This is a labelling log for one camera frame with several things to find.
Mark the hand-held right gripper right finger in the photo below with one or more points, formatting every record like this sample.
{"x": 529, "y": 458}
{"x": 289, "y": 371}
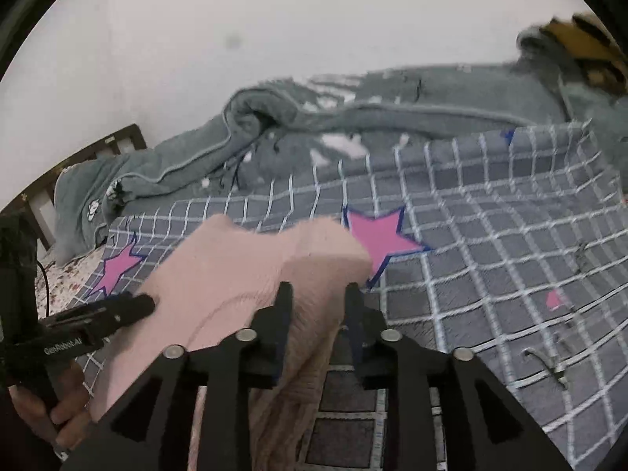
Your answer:
{"x": 354, "y": 338}

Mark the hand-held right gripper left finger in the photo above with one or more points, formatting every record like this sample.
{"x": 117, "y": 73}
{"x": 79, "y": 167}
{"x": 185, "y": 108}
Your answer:
{"x": 280, "y": 333}

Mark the grey-green printed quilt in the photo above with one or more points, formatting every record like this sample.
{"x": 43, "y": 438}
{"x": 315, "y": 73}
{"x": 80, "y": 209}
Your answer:
{"x": 196, "y": 157}

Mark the floral bed sheet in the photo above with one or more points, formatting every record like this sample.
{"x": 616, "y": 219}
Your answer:
{"x": 68, "y": 279}

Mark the dark wooden headboard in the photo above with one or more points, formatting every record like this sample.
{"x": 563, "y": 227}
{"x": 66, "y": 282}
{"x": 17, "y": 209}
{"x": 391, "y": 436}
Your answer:
{"x": 73, "y": 157}

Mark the person's left hand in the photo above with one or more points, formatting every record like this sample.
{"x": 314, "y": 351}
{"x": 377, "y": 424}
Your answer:
{"x": 68, "y": 402}

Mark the grey checked blanket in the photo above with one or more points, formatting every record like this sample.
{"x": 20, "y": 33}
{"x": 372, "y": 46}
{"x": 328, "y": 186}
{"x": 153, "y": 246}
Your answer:
{"x": 466, "y": 235}

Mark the yellow and black patterned cloth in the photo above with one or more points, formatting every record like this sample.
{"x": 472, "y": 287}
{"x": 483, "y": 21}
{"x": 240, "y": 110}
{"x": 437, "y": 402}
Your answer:
{"x": 584, "y": 39}

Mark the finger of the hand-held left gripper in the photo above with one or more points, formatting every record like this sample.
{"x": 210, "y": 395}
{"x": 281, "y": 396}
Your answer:
{"x": 127, "y": 309}

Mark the pink knit sweater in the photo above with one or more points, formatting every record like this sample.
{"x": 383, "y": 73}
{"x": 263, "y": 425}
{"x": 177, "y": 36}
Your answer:
{"x": 221, "y": 274}

